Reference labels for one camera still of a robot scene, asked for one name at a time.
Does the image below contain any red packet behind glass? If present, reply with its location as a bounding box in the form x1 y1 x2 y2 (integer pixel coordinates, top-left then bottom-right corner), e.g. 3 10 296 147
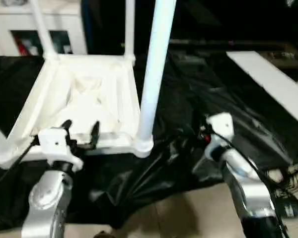
16 37 28 56

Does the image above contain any flat white sheet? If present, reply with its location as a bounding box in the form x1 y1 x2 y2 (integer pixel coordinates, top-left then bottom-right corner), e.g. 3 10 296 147
225 51 298 130

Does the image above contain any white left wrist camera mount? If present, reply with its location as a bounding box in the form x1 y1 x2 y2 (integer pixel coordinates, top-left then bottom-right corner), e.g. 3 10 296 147
37 127 84 174

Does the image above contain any white glass-door cabinet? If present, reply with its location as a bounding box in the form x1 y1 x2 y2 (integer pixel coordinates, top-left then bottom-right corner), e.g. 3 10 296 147
0 0 89 57

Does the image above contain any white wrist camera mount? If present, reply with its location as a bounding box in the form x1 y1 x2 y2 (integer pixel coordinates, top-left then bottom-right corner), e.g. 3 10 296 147
205 112 236 162
37 127 84 174

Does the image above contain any dark robot foot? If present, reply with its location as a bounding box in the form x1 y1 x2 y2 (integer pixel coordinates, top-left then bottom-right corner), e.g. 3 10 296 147
93 230 113 238

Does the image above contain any dark blue upright post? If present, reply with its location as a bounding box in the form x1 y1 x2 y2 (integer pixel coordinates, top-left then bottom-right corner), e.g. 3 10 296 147
81 0 95 55

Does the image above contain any long black bar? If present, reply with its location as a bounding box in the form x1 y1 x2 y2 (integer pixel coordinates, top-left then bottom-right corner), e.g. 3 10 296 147
168 38 289 48

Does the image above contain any black work mat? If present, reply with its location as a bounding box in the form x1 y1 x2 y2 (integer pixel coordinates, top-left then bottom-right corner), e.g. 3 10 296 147
0 47 298 230

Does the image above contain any black remote control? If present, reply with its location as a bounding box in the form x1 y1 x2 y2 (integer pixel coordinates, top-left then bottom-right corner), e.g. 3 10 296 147
268 50 298 60

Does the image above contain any black device white print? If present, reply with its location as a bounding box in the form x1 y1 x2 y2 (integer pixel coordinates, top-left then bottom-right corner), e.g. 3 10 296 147
277 198 298 219

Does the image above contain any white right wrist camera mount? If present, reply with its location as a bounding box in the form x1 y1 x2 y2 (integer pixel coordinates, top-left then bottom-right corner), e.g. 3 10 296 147
205 112 236 162

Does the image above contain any white plastic table top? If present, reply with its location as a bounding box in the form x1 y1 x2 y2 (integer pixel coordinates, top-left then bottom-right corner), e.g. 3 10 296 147
0 53 155 171

